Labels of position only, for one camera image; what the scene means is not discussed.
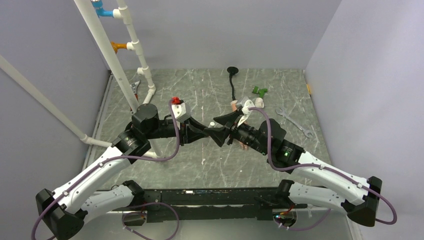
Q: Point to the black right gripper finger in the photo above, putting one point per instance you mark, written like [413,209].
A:
[218,134]
[231,119]

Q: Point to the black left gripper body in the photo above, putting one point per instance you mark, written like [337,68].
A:
[183,129]

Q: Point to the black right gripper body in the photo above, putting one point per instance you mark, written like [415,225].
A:
[246,134]

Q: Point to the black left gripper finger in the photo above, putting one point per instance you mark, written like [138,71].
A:
[191,137]
[196,124]

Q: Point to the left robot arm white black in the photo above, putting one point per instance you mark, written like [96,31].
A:
[66,209]

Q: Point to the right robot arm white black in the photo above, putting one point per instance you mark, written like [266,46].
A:
[355,196]

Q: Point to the white pipe fitting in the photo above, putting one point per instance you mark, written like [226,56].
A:
[259,103]

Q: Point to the silver combination wrench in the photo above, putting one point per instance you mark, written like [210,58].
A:
[280,111]

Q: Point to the green pipe fitting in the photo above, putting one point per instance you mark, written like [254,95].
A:
[259,91]

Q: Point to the black flexible stand with base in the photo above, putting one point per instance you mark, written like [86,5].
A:
[232,71]

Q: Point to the orange pipe fitting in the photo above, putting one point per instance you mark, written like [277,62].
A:
[118,46]

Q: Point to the blue pipe fitting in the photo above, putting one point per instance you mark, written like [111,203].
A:
[99,9]

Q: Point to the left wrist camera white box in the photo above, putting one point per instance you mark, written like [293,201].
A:
[180,109]

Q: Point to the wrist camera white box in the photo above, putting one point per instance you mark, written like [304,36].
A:
[180,109]
[246,104]

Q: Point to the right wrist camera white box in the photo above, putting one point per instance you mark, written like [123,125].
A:
[246,104]

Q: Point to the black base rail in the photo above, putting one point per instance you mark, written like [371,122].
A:
[160,205]

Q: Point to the adjustable wrench red handle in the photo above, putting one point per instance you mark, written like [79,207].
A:
[134,88]

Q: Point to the white PVC pipe frame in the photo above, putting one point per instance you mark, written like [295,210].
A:
[49,43]

